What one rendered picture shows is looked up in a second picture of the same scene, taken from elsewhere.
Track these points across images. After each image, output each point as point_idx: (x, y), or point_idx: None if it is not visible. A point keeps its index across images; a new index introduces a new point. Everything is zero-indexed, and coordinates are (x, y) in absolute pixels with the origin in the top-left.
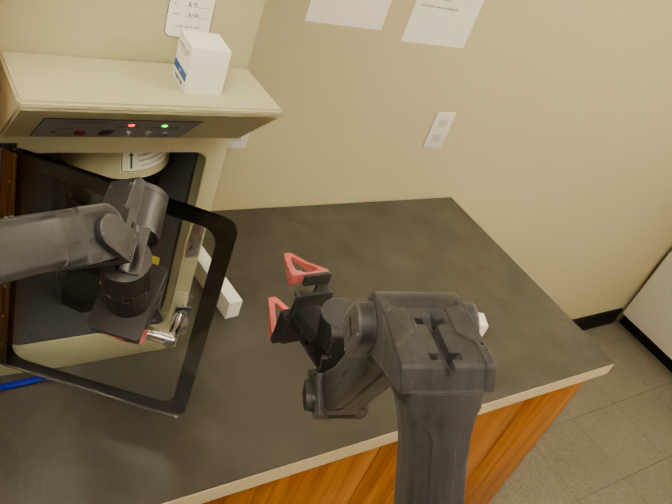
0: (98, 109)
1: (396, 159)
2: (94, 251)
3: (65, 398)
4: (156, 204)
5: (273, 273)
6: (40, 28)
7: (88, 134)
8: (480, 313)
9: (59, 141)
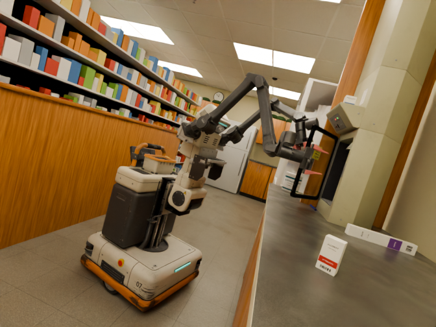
0: (329, 112)
1: None
2: (295, 116)
3: (306, 207)
4: (311, 119)
5: (390, 257)
6: None
7: (338, 128)
8: (344, 242)
9: (342, 137)
